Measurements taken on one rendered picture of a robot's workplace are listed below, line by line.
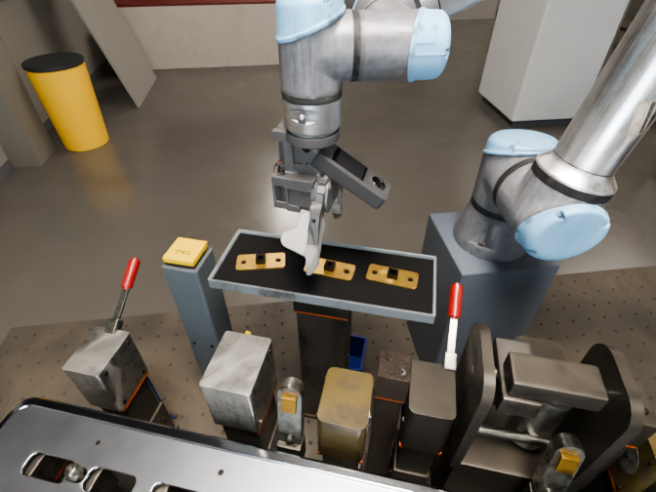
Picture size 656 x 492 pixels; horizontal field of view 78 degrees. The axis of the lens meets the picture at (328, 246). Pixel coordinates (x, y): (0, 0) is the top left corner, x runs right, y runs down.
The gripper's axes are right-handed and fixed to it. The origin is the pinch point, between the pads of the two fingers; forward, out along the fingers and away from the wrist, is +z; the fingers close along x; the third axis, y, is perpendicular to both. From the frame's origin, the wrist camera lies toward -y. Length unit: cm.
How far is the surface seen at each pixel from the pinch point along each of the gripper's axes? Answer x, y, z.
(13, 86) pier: -178, 299, 63
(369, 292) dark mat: 3.2, -7.9, 5.2
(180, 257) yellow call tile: 4.6, 25.9, 5.2
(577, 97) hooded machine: -369, -127, 94
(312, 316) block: 4.1, 1.6, 13.7
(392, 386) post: 13.8, -14.4, 13.0
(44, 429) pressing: 32, 37, 21
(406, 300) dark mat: 3.2, -13.9, 5.2
